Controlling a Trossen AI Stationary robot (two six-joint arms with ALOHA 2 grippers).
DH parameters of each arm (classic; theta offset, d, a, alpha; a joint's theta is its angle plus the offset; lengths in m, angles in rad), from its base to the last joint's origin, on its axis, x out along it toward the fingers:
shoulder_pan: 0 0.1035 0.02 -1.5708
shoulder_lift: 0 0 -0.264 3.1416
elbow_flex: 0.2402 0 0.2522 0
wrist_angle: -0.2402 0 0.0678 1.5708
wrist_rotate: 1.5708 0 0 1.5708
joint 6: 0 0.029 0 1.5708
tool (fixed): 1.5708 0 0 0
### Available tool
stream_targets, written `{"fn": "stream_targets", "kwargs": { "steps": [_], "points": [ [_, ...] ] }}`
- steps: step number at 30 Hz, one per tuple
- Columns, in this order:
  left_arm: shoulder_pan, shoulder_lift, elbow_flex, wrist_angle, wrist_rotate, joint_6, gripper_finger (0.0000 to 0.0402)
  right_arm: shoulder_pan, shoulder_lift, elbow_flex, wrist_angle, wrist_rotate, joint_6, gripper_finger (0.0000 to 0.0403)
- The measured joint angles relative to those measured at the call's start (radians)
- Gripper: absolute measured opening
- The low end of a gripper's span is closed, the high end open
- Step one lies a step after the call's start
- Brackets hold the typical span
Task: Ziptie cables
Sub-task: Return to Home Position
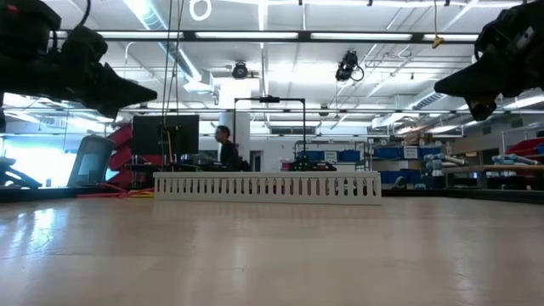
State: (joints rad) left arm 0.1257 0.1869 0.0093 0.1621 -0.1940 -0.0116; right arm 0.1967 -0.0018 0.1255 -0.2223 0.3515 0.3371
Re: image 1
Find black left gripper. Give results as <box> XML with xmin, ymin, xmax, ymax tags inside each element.
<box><xmin>0</xmin><ymin>25</ymin><xmax>158</xmax><ymax>120</ymax></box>

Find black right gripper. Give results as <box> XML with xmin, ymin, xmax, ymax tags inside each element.
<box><xmin>433</xmin><ymin>0</ymin><xmax>544</xmax><ymax>122</ymax></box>

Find white slotted cable duct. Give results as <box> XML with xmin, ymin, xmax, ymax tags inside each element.
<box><xmin>153</xmin><ymin>171</ymin><xmax>383</xmax><ymax>207</ymax></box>

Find yellow hanging plug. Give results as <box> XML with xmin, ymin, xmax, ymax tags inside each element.
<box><xmin>431</xmin><ymin>0</ymin><xmax>445</xmax><ymax>50</ymax></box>

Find red bin rack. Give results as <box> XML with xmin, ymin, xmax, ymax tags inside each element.
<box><xmin>105</xmin><ymin>122</ymin><xmax>167</xmax><ymax>189</ymax></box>

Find white grey office chair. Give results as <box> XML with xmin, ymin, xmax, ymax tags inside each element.
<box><xmin>66</xmin><ymin>134</ymin><xmax>116</xmax><ymax>188</ymax></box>

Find red storage bins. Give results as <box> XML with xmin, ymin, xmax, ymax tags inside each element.
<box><xmin>505</xmin><ymin>136</ymin><xmax>544</xmax><ymax>157</ymax></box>

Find wooden workbench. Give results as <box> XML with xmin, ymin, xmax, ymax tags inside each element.
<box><xmin>441</xmin><ymin>164</ymin><xmax>544</xmax><ymax>189</ymax></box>

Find blue bin shelf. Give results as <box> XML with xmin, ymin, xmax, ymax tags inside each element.
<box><xmin>297</xmin><ymin>142</ymin><xmax>445</xmax><ymax>184</ymax></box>

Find person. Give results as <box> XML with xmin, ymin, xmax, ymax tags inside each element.
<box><xmin>213</xmin><ymin>124</ymin><xmax>252</xmax><ymax>173</ymax></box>

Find black stand legs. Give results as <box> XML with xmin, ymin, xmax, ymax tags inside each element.
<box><xmin>0</xmin><ymin>156</ymin><xmax>43</xmax><ymax>189</ymax></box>

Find thin black metal stand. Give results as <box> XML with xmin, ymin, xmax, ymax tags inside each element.
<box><xmin>232</xmin><ymin>95</ymin><xmax>308</xmax><ymax>171</ymax></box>

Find black device green lights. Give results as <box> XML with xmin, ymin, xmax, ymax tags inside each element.
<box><xmin>291</xmin><ymin>155</ymin><xmax>337</xmax><ymax>173</ymax></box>

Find yellow hanging cable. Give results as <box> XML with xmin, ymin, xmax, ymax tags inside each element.
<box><xmin>165</xmin><ymin>128</ymin><xmax>175</xmax><ymax>165</ymax></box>

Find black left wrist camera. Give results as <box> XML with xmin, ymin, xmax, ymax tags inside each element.
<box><xmin>0</xmin><ymin>0</ymin><xmax>63</xmax><ymax>60</ymax></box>

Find round black camera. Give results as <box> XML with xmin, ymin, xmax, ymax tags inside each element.
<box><xmin>230</xmin><ymin>60</ymin><xmax>252</xmax><ymax>81</ymax></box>

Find black hanging camera device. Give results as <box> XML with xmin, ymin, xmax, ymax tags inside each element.
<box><xmin>334</xmin><ymin>49</ymin><xmax>366</xmax><ymax>82</ymax></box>

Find black rig frame beam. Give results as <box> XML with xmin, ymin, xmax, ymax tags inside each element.
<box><xmin>50</xmin><ymin>28</ymin><xmax>481</xmax><ymax>44</ymax></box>

